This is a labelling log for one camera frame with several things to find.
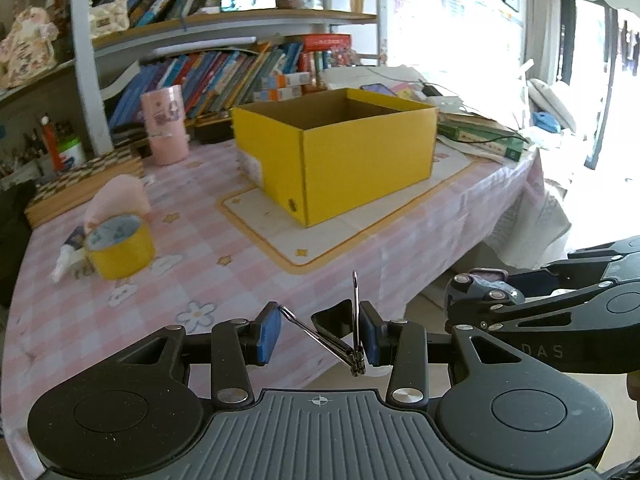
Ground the floral cat figurine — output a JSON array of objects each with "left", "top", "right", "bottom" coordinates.
[{"left": 1, "top": 6, "right": 58, "bottom": 89}]

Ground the pink cylindrical canister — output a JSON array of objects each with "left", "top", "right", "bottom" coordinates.
[{"left": 140, "top": 84, "right": 189, "bottom": 166}]

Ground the yellow cardboard box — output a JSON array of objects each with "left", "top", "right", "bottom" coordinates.
[{"left": 231, "top": 89, "right": 438, "bottom": 226}]

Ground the phone on upper shelf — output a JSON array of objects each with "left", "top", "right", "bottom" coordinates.
[{"left": 220, "top": 0, "right": 277, "bottom": 12}]

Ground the pink plush pig toy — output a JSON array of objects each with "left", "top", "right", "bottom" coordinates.
[{"left": 84, "top": 174, "right": 151, "bottom": 234}]

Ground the yellow packing tape roll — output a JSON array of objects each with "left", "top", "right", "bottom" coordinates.
[{"left": 85, "top": 214, "right": 155, "bottom": 281}]

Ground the smartphone on table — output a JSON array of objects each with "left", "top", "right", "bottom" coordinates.
[{"left": 360, "top": 82, "right": 396, "bottom": 96}]

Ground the green white book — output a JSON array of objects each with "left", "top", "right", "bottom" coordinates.
[{"left": 437, "top": 120, "right": 528, "bottom": 162}]

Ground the wooden chessboard box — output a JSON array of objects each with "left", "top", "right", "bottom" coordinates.
[{"left": 25, "top": 146, "right": 144, "bottom": 229}]

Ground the white bookshelf unit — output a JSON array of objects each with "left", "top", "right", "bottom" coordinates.
[{"left": 1, "top": 0, "right": 387, "bottom": 155}]

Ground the pink checkered tablecloth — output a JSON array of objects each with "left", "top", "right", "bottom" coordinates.
[{"left": 1, "top": 142, "right": 544, "bottom": 479}]

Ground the blue white spray bottle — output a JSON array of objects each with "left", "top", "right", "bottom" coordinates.
[{"left": 50, "top": 226, "right": 92, "bottom": 283}]

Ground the quilted white handbag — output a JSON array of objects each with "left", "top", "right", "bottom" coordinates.
[{"left": 88, "top": 0, "right": 130, "bottom": 40}]

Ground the black binder clip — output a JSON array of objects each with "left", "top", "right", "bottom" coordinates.
[{"left": 278, "top": 271, "right": 366, "bottom": 376}]

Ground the row of colourful books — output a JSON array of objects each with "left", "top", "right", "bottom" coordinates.
[{"left": 107, "top": 42, "right": 314, "bottom": 130}]

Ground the red glue bottle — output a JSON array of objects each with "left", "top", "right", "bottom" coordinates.
[{"left": 40, "top": 114, "right": 64, "bottom": 172}]

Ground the black case by canister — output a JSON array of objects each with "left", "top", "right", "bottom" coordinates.
[{"left": 193, "top": 116, "right": 233, "bottom": 144}]

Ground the red dictionary book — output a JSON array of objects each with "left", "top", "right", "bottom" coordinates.
[{"left": 299, "top": 34, "right": 352, "bottom": 52}]

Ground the white green lidded jar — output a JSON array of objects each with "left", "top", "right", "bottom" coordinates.
[{"left": 58, "top": 136, "right": 87, "bottom": 171}]

